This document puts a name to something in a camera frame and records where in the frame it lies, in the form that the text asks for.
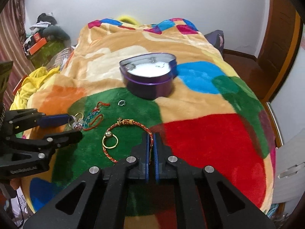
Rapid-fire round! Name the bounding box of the silver charm jewelry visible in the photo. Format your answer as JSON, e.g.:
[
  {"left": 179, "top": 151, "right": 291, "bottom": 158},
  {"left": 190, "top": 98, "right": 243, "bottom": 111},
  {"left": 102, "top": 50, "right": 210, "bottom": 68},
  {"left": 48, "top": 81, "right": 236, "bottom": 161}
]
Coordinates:
[{"left": 68, "top": 113, "right": 84, "bottom": 131}]

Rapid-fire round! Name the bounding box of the red blue beaded bracelet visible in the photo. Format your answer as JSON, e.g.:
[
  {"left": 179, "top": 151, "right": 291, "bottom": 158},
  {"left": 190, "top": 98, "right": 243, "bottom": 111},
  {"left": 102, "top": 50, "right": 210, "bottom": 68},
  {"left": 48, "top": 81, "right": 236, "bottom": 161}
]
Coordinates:
[{"left": 82, "top": 101, "right": 112, "bottom": 132}]

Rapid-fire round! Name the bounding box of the red gold braided bracelet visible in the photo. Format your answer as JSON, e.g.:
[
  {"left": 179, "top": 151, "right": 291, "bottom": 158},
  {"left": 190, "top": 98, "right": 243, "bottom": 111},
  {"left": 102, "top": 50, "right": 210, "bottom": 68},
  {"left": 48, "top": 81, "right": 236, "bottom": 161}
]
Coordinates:
[{"left": 102, "top": 118, "right": 154, "bottom": 164}]

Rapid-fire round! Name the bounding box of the gold ring with stone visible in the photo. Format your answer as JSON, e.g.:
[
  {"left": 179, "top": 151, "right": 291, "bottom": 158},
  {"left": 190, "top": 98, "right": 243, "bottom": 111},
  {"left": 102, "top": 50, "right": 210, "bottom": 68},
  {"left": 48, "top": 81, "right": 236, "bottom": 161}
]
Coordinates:
[{"left": 102, "top": 131, "right": 120, "bottom": 150}]

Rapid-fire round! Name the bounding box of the purple heart-shaped jewelry tin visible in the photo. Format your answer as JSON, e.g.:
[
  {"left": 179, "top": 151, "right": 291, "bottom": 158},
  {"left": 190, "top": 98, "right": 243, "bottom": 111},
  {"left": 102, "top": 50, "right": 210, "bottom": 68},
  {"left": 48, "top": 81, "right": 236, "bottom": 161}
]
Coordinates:
[{"left": 119, "top": 53, "right": 178, "bottom": 100}]

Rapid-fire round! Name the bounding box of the yellow cloth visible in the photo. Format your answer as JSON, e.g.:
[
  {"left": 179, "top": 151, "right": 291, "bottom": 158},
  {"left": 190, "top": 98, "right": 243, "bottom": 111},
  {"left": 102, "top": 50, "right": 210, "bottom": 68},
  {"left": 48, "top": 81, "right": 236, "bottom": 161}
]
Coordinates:
[{"left": 10, "top": 67, "right": 60, "bottom": 110}]

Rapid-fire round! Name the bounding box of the green patterned box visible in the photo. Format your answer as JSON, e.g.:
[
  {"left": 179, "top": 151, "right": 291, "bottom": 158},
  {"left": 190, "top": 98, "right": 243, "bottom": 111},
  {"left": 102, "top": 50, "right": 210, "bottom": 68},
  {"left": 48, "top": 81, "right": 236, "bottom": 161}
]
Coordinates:
[{"left": 30, "top": 40, "right": 65, "bottom": 69}]

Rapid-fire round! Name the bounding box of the orange box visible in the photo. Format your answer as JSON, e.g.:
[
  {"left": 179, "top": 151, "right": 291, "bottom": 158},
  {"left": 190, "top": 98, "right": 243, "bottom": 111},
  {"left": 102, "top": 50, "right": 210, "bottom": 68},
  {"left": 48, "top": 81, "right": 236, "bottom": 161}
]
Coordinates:
[{"left": 29, "top": 38, "right": 47, "bottom": 55}]

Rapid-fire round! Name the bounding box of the pile of clothes and boxes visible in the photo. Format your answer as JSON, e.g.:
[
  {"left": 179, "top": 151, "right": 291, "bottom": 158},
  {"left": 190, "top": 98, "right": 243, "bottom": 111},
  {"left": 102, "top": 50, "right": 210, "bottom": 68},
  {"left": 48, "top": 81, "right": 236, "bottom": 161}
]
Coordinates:
[{"left": 22, "top": 13, "right": 71, "bottom": 55}]

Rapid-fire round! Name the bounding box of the colourful patchwork fleece blanket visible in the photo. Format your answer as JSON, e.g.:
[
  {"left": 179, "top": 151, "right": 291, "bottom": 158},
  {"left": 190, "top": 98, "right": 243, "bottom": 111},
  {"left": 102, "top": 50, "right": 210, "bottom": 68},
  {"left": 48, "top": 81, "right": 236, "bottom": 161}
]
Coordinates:
[{"left": 21, "top": 18, "right": 275, "bottom": 213}]

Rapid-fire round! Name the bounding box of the striped red curtain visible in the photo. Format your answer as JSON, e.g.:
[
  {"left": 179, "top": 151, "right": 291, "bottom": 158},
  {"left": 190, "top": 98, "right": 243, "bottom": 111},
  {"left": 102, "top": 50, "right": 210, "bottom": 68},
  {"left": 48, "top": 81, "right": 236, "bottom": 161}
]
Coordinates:
[{"left": 1, "top": 0, "right": 35, "bottom": 108}]

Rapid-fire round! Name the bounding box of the yellow curved tube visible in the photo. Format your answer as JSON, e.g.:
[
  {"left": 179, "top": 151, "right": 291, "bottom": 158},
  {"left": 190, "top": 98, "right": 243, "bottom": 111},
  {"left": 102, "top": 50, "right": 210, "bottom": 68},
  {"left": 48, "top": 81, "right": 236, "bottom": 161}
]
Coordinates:
[{"left": 117, "top": 15, "right": 141, "bottom": 26}]

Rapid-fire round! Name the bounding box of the white suitcase with stickers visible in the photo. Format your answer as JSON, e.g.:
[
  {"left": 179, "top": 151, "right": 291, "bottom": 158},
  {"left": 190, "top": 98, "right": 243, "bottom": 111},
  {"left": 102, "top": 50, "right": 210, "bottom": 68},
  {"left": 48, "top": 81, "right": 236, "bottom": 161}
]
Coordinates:
[{"left": 272, "top": 130, "right": 305, "bottom": 204}]

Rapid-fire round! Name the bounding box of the brown wooden door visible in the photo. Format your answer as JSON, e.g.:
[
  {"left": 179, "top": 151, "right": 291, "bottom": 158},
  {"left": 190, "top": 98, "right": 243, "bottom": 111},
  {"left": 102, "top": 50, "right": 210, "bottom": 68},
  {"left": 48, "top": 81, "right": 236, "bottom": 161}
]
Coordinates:
[{"left": 258, "top": 0, "right": 303, "bottom": 102}]

